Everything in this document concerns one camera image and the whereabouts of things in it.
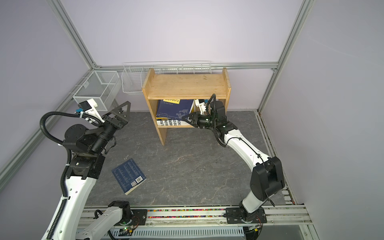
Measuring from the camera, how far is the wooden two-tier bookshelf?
0.70m

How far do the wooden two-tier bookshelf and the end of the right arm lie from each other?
6cm

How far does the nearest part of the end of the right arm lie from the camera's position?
0.61 m
